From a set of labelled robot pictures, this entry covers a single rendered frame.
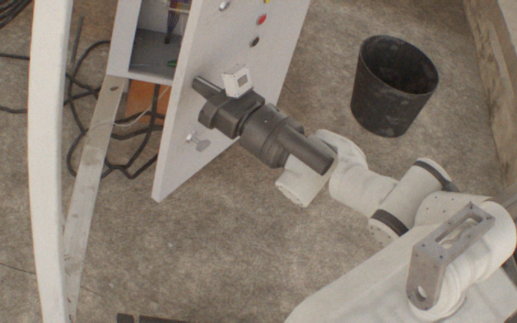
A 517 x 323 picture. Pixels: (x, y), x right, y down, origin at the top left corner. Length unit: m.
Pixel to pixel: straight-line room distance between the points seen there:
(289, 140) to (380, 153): 1.57
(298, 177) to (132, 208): 1.20
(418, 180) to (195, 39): 0.46
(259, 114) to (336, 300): 0.63
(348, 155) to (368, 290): 0.54
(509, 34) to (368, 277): 2.61
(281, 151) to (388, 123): 1.55
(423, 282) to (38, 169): 1.00
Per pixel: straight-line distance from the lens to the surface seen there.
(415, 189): 1.09
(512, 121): 3.02
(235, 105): 1.33
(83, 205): 2.10
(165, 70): 1.88
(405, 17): 3.59
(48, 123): 1.41
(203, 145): 1.52
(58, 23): 1.29
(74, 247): 2.02
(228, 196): 2.50
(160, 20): 1.95
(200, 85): 1.37
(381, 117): 2.79
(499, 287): 0.79
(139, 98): 2.58
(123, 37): 1.77
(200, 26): 1.29
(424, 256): 0.61
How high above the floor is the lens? 1.91
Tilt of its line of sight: 47 degrees down
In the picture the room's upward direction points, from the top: 18 degrees clockwise
